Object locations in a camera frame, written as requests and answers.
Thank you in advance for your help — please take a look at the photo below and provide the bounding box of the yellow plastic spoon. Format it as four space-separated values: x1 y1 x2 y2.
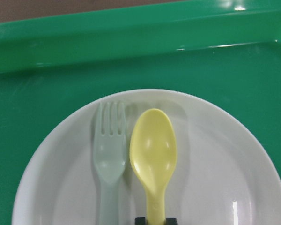
129 108 177 225

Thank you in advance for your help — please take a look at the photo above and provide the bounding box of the pale green plastic fork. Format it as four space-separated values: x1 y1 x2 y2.
93 102 127 225

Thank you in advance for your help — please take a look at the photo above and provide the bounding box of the green plastic tray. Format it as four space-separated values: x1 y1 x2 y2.
0 0 281 225

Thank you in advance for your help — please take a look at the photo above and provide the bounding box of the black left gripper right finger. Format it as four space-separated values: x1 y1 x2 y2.
165 217 177 225

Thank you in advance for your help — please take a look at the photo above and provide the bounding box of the white round plate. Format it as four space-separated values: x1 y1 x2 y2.
12 89 281 225

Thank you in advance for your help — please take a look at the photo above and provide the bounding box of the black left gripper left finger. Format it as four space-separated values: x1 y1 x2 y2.
134 217 147 225

